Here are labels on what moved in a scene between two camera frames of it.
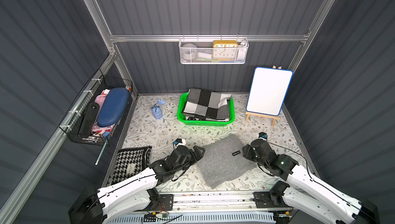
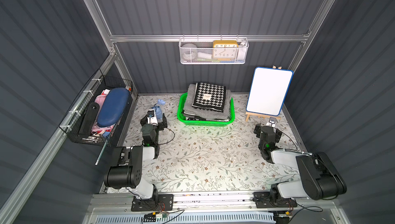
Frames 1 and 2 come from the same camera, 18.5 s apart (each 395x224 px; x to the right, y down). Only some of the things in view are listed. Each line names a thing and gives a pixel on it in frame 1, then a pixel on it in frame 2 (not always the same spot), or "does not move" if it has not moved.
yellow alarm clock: [225, 50] does not move
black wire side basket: [71, 124] does not move
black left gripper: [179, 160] -> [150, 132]
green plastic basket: [191, 120] does not move
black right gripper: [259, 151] -> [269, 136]
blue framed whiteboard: [269, 90] does not move
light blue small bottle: [156, 110] does not move
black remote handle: [89, 122] does not move
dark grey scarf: [224, 161] -> [190, 111]
